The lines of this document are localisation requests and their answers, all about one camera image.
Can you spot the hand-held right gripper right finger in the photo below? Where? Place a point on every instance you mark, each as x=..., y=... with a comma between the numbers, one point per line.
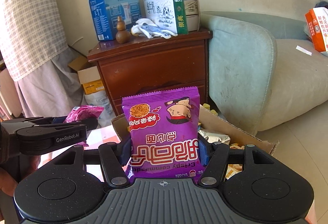
x=203, y=152

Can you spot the checked curtain cloth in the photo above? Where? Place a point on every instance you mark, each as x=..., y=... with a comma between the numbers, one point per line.
x=33, y=34

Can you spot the white work gloves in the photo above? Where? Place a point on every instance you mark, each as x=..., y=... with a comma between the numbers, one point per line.
x=153, y=29

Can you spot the orange white paper bag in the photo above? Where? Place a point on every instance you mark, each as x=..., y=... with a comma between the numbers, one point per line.
x=317, y=29

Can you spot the dark wooden nightstand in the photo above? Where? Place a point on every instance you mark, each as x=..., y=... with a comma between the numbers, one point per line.
x=153, y=67

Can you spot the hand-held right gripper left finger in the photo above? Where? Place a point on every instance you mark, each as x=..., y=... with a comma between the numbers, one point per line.
x=125, y=151

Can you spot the silver foil snack packet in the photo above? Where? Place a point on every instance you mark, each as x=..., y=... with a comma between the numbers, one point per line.
x=215, y=137

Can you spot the white printed plastic bag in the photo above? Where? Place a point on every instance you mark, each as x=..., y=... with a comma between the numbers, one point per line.
x=100, y=106

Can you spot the white green milk carton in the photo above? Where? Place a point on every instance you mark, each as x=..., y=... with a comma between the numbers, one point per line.
x=164, y=9

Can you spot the small yellow cardboard box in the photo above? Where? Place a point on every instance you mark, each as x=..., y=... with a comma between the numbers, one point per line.
x=91, y=78

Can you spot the wooden gourd ornament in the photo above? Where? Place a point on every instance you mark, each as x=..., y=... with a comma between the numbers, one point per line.
x=122, y=33

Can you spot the pink white checked tablecloth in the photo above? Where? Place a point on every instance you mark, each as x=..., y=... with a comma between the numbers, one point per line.
x=102, y=135

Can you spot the person's left hand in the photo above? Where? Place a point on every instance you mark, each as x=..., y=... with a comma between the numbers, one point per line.
x=6, y=185

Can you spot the white paper strip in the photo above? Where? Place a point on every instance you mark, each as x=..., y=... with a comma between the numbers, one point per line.
x=303, y=50

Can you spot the small gold candy packet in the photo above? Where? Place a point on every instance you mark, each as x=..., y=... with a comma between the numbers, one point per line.
x=235, y=146

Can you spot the light blue sofa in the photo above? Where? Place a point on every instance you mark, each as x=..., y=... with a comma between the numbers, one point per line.
x=243, y=73

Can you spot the purple snack packet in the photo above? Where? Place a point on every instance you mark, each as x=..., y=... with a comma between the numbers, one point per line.
x=82, y=112
x=161, y=131

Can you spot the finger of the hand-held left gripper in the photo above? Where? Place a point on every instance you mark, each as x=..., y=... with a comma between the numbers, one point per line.
x=91, y=124
x=60, y=119

